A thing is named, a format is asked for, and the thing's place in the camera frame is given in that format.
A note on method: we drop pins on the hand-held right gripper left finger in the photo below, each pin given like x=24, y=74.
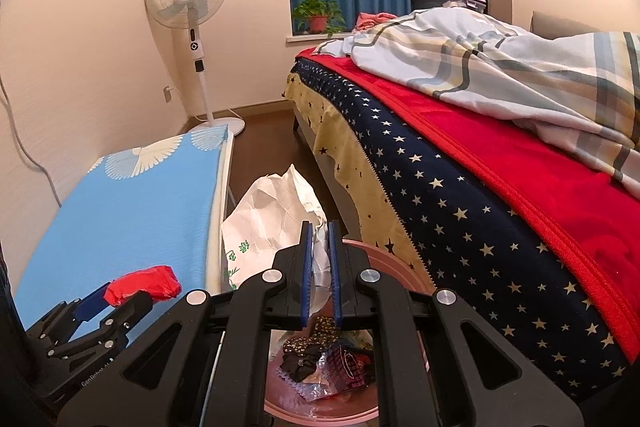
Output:
x=307, y=277

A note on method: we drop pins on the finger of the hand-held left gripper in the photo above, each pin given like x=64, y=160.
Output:
x=90, y=304
x=120, y=322

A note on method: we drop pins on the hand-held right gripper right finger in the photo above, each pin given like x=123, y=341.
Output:
x=334, y=277

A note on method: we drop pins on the red plastic bag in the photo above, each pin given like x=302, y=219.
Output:
x=145, y=284

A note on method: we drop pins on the pink plastic bin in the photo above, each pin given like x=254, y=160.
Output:
x=395, y=264

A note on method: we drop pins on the white paper bag green print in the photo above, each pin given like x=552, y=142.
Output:
x=270, y=217

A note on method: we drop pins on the black gold-dotted packet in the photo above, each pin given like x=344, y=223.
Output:
x=305, y=359

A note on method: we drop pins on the purple patterned packet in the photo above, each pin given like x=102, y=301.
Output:
x=350, y=367

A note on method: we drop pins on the clear plastic wrapper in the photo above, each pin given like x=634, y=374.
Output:
x=310, y=392

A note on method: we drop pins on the blue mat with white print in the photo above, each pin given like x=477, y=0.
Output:
x=125, y=217

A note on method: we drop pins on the yellow star bed skirt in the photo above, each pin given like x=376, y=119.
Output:
x=340, y=147

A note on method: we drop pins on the navy star bed sheet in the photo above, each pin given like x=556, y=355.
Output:
x=450, y=207

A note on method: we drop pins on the white windowsill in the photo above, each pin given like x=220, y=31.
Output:
x=300, y=38

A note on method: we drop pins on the potted green plant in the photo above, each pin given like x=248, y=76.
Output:
x=317, y=24

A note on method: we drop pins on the pink cloth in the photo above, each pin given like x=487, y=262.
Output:
x=370, y=19

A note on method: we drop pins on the plaid quilt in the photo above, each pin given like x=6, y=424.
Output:
x=500, y=57

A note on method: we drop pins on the large clear storage bin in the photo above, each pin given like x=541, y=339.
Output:
x=445, y=2

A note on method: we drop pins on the grey headboard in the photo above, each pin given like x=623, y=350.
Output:
x=560, y=24

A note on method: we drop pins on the grey bed frame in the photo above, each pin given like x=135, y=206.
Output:
x=330, y=187

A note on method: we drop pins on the white wall outlet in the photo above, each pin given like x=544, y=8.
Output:
x=167, y=94

